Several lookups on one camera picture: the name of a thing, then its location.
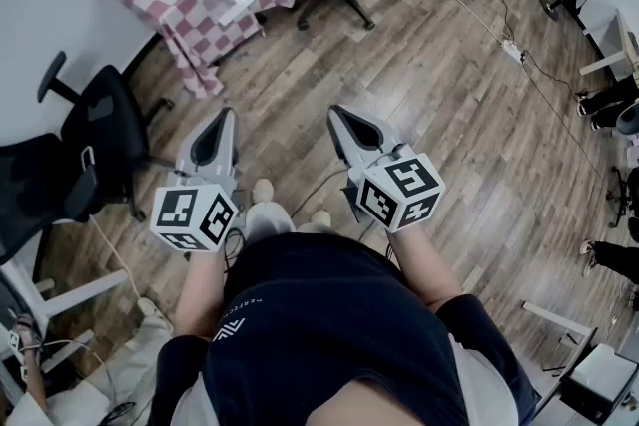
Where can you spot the white black box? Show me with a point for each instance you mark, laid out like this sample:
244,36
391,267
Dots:
606,374

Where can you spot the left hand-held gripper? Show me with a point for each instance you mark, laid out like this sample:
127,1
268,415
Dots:
192,214

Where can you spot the pink white checked tablecloth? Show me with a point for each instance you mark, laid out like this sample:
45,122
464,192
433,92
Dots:
199,40

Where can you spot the person's right shoe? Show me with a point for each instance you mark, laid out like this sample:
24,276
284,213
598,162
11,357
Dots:
320,217

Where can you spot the person's right forearm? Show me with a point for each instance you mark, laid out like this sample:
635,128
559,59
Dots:
424,269

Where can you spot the person's shoe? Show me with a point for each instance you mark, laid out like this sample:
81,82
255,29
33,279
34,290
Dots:
263,189
320,217

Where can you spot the person's left shoe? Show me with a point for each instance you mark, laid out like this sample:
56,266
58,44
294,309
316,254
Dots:
263,189

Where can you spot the person's dark top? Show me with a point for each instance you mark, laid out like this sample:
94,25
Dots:
324,314

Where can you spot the grey black office chair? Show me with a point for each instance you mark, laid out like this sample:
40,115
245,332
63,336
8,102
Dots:
628,120

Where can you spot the black office chair white label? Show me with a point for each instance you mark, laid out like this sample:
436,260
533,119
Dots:
105,115

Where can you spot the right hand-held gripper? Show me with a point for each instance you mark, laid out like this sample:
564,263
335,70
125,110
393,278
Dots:
399,189

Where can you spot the person's light trousers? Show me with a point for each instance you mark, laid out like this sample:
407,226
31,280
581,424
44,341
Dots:
267,222

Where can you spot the white power strip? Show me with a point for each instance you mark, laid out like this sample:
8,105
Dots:
511,51

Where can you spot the person's left forearm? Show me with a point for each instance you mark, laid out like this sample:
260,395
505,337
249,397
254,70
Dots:
199,294

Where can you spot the white desk frame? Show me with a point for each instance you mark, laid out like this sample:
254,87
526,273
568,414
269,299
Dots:
75,294
616,50
554,316

